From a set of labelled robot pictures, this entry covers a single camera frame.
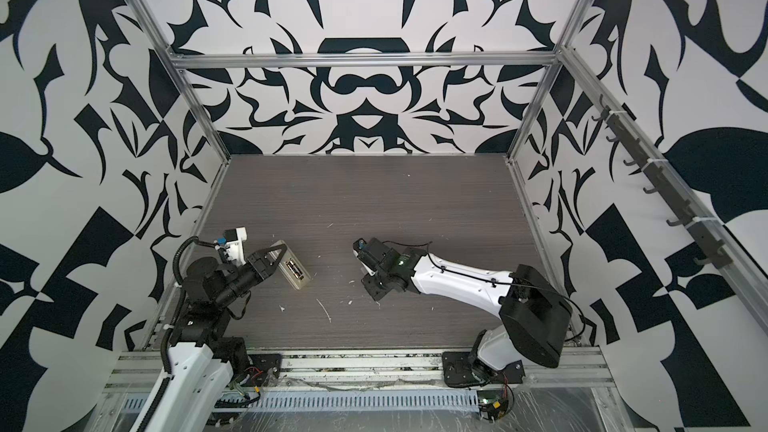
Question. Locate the small circuit board right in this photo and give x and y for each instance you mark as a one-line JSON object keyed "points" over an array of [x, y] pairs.
{"points": [[492, 408]]}

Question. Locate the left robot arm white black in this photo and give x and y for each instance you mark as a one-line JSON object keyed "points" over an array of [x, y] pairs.
{"points": [[198, 360]]}

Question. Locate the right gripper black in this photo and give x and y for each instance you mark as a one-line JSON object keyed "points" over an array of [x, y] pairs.
{"points": [[373, 291]]}

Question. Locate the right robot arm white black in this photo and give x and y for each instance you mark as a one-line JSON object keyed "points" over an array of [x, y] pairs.
{"points": [[534, 316]]}

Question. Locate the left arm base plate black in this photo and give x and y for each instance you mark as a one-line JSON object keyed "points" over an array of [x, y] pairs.
{"points": [[263, 369]]}

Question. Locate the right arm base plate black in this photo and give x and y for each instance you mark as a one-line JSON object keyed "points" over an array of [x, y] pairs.
{"points": [[462, 370]]}

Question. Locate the grey wall hook rack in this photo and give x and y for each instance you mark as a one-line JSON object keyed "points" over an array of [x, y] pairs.
{"points": [[666, 182]]}

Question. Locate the white slotted cable duct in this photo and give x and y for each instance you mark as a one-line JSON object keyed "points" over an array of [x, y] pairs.
{"points": [[337, 401]]}

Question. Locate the white remote control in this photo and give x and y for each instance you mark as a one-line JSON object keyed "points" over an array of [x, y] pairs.
{"points": [[293, 270]]}

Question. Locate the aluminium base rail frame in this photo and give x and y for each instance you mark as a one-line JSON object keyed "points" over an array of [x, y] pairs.
{"points": [[404, 369]]}

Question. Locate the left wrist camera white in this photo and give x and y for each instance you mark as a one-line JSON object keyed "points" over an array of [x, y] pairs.
{"points": [[230, 246]]}

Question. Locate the horizontal aluminium frame bar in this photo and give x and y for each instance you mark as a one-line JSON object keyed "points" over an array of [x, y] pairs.
{"points": [[189, 62]]}

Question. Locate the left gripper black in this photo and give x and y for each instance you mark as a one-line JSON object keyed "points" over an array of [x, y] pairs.
{"points": [[258, 266]]}

